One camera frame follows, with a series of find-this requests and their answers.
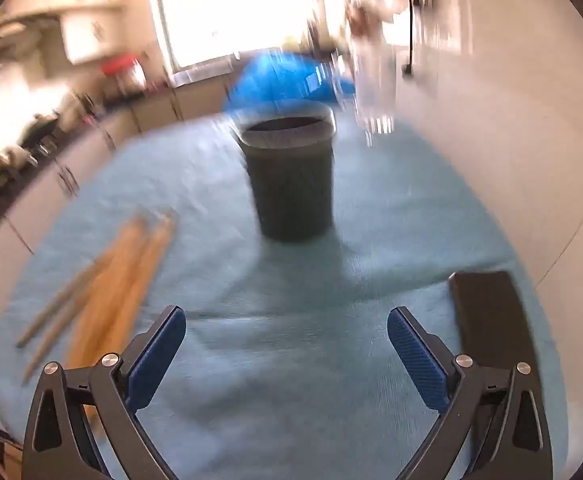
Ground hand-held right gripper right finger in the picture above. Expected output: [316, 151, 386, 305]
[386, 306, 555, 480]

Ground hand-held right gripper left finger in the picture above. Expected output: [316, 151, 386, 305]
[24, 304, 188, 480]

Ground bunch of wooden chopsticks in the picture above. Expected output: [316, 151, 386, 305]
[15, 209, 179, 441]

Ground dark round utensil cup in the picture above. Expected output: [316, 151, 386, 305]
[236, 102, 337, 243]

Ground black rectangular block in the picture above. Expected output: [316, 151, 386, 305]
[448, 270, 537, 386]

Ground blue towel cloth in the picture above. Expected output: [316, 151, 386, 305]
[0, 110, 569, 480]

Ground cream lower kitchen cabinets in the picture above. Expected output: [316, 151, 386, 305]
[0, 72, 232, 271]

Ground cream kitchen cabinets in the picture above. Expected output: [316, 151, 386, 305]
[0, 0, 127, 66]
[0, 72, 232, 271]

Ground black kitchen countertop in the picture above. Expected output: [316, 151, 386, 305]
[0, 80, 172, 256]

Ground clear glass mug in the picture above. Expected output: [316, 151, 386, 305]
[351, 40, 397, 148]

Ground red plastic basin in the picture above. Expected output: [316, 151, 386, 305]
[102, 55, 139, 73]

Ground blue plastic bag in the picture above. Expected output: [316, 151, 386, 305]
[221, 50, 357, 116]

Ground cream upper kitchen cabinets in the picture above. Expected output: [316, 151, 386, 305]
[0, 0, 127, 66]

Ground kitchen window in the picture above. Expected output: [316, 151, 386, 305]
[154, 0, 332, 73]

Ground black cable with plug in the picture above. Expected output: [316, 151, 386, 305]
[400, 0, 422, 80]

